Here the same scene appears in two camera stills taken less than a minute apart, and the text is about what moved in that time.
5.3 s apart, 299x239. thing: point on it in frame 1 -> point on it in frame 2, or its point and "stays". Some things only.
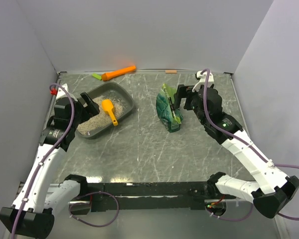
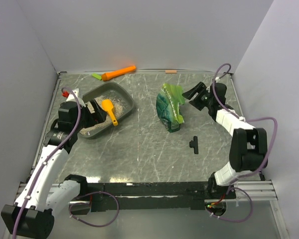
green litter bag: [170, 117] stays
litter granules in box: [101, 120] stays
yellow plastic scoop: [107, 106] stays
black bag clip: [172, 106] -> [194, 144]
